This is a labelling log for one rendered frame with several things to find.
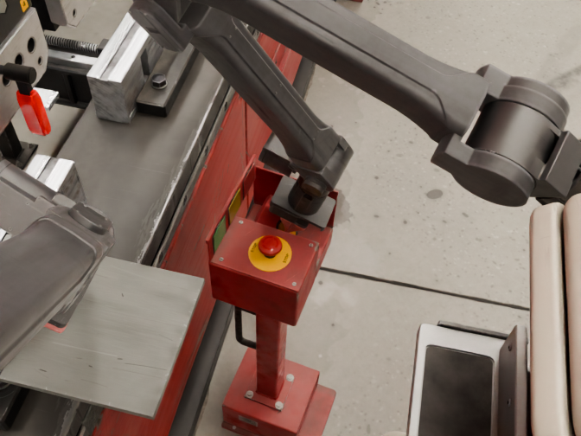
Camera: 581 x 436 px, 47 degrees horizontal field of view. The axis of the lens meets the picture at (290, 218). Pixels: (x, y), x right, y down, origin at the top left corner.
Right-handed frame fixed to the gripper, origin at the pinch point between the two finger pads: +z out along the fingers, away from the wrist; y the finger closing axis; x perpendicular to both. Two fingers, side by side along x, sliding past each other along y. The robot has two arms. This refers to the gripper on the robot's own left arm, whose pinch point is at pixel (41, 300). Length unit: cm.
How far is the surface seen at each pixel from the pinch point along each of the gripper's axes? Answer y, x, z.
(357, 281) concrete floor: -78, 78, 73
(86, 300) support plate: -2.0, 4.5, -0.9
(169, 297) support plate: -5.1, 12.6, -5.3
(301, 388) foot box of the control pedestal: -36, 66, 66
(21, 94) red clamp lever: -14.3, -12.7, -13.8
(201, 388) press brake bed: -32, 47, 84
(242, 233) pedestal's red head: -31.8, 23.4, 14.0
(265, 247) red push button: -28.0, 26.5, 8.9
